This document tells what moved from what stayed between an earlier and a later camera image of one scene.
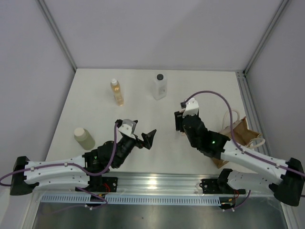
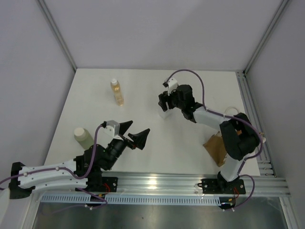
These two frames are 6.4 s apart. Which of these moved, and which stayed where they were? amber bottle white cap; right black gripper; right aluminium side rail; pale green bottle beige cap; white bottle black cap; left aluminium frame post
Moved: right black gripper; white bottle black cap
Stayed: right aluminium side rail; left aluminium frame post; pale green bottle beige cap; amber bottle white cap
